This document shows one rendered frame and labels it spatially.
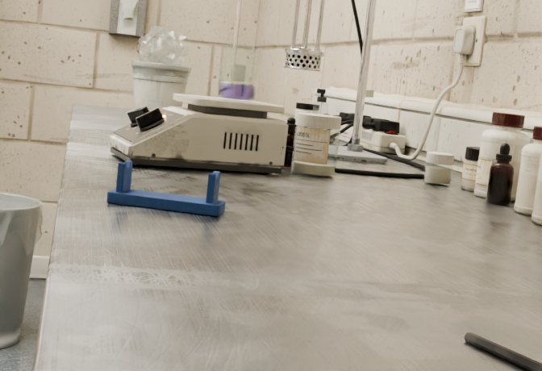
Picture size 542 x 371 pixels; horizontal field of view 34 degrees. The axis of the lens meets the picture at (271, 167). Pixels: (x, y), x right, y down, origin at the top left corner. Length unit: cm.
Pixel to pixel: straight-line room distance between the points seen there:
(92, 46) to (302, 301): 304
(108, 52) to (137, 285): 303
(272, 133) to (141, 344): 73
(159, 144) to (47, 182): 249
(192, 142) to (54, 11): 247
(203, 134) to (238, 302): 61
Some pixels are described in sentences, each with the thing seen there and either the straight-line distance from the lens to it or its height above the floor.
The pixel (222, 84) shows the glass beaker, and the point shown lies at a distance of 113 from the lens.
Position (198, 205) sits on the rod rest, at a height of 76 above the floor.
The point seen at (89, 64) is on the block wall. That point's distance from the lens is 351.
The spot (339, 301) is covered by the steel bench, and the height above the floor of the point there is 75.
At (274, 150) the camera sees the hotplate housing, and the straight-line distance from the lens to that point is 112.
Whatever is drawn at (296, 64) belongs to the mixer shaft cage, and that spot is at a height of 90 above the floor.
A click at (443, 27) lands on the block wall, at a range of 176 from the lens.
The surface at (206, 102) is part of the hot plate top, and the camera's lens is 109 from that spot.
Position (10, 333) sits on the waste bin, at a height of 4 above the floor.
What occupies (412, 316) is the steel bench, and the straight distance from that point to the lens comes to 51.
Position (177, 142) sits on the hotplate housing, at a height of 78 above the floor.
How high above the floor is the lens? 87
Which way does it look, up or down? 6 degrees down
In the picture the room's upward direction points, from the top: 6 degrees clockwise
